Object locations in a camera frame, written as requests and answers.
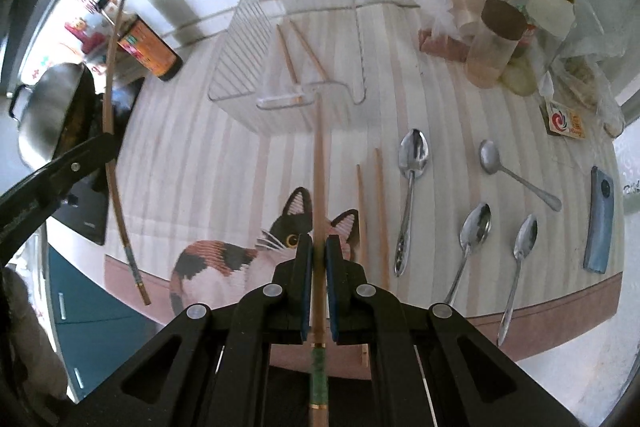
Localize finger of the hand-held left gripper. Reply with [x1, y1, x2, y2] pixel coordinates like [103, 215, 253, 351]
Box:
[50, 133, 121, 214]

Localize white plastic cap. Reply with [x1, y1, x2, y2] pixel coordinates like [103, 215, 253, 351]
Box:
[526, 0, 574, 38]

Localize oval bowl steel spoon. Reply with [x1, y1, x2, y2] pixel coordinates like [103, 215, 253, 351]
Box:
[442, 202, 493, 309]
[497, 214, 539, 347]

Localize steel wok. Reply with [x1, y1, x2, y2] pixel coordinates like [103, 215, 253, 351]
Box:
[7, 62, 97, 168]

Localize clear jar with brown lid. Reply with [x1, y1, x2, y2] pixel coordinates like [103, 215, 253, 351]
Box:
[464, 0, 529, 89]

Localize person's left forearm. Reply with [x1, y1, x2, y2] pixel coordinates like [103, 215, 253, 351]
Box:
[7, 269, 71, 413]

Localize colourful wall stickers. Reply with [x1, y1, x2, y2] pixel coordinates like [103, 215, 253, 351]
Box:
[22, 0, 109, 80]

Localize dark soy sauce bottle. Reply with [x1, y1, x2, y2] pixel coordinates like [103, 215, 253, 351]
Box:
[97, 0, 182, 82]

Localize crumpled plastic bag with food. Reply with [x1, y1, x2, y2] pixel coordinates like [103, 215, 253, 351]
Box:
[547, 14, 627, 138]

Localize large pointed steel spoon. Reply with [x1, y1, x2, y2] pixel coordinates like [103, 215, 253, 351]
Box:
[394, 129, 431, 278]

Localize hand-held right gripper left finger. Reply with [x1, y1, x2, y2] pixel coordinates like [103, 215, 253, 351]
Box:
[64, 236, 314, 427]

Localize black induction cooktop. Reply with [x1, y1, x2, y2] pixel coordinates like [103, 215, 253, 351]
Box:
[47, 77, 146, 246]

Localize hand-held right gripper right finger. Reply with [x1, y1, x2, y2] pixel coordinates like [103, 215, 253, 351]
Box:
[326, 235, 583, 427]

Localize blue smartphone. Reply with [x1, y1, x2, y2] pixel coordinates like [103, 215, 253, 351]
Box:
[583, 165, 615, 274]

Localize wooden chopstick with green band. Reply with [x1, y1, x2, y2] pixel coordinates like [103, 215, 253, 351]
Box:
[102, 0, 152, 307]
[309, 99, 331, 427]

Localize teal cabinet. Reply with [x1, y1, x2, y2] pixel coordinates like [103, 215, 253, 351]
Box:
[45, 227, 168, 405]

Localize small red and white box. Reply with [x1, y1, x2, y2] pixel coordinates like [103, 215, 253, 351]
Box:
[541, 99, 587, 139]

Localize round bowl steel spoon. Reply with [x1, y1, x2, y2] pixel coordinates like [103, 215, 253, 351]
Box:
[478, 139, 563, 212]

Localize clear plastic utensil container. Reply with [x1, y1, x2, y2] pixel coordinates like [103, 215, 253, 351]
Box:
[206, 0, 370, 120]

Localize striped cat print table mat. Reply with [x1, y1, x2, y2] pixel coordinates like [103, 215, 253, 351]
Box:
[102, 0, 628, 380]

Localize pale yellow round lump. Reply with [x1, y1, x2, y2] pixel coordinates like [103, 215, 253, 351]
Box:
[501, 56, 539, 97]

